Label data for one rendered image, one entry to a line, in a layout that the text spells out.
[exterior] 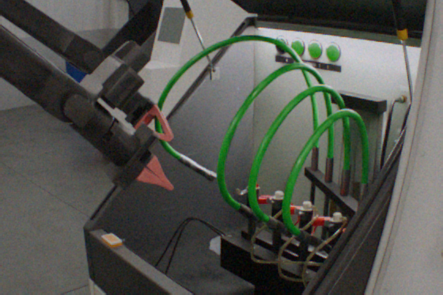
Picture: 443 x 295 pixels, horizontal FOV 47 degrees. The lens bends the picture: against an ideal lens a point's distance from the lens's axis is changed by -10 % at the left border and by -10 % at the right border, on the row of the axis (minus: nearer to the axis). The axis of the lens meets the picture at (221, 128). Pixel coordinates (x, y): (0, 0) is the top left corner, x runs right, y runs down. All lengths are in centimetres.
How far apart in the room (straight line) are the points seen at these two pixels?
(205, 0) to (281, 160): 266
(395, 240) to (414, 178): 12
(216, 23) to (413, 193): 331
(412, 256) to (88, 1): 778
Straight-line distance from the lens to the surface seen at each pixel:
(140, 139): 86
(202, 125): 148
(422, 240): 94
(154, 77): 393
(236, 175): 159
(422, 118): 95
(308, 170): 134
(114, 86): 82
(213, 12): 411
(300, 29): 138
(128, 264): 121
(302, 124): 145
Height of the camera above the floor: 152
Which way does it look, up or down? 14 degrees down
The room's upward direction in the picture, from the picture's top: straight up
